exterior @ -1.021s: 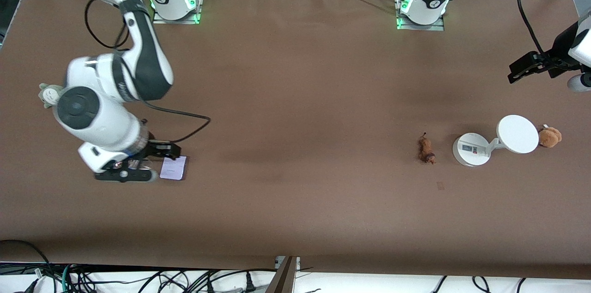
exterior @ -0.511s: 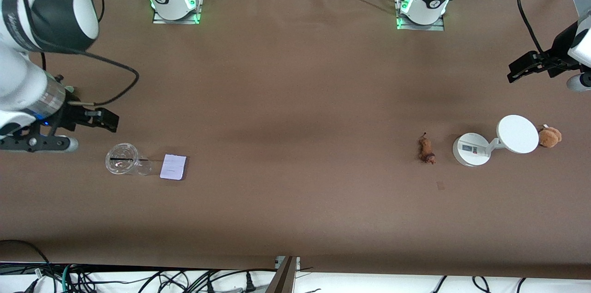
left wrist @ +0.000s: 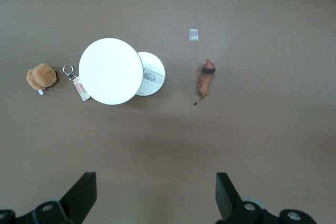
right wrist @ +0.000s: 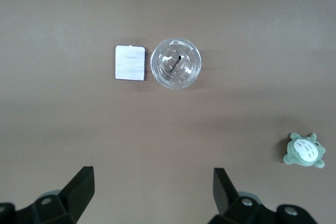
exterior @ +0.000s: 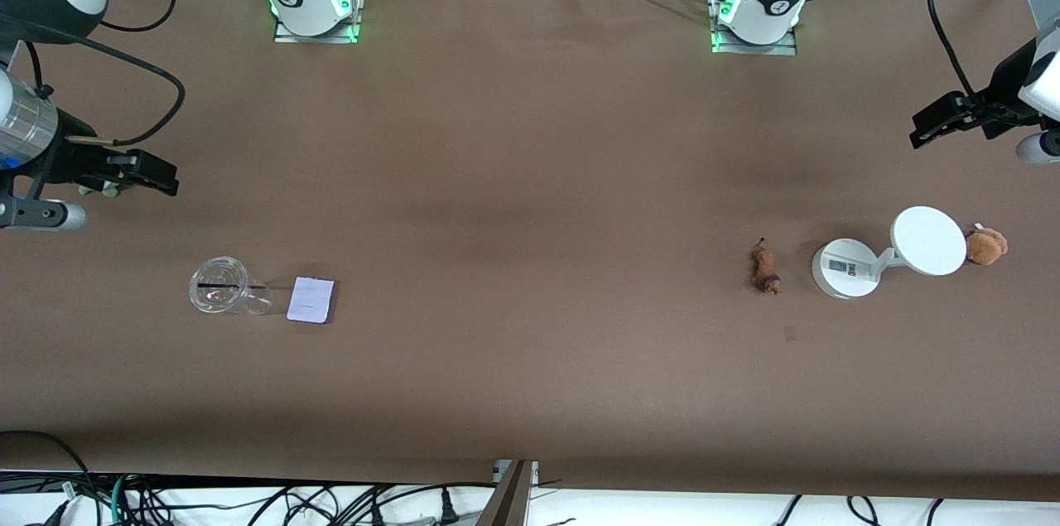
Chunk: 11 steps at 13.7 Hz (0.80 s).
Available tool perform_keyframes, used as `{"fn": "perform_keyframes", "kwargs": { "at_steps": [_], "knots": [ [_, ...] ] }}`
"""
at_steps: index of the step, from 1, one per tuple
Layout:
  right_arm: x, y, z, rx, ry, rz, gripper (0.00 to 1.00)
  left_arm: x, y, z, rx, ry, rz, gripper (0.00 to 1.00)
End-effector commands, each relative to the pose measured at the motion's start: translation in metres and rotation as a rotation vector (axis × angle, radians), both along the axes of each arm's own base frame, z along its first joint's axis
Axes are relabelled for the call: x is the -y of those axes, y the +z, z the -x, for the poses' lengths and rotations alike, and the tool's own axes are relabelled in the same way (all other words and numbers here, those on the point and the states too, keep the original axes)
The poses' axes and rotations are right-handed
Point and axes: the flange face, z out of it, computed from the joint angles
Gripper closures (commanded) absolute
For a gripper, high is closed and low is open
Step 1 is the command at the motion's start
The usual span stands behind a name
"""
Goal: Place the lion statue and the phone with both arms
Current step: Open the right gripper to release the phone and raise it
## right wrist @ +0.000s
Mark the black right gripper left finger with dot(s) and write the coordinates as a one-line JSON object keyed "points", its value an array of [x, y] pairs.
{"points": [[76, 195]]}

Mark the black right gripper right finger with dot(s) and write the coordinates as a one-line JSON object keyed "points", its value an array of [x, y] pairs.
{"points": [[225, 195]]}

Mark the white square card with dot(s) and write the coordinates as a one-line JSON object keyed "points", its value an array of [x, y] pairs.
{"points": [[130, 62]]}

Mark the green grey totoro plush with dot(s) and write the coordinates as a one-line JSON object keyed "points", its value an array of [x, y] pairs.
{"points": [[304, 150]]}

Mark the clear plastic lidded cup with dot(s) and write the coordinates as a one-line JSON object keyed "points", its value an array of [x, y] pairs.
{"points": [[162, 77]]}

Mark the black drinking straw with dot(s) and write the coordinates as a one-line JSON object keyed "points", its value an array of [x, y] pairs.
{"points": [[175, 64]]}

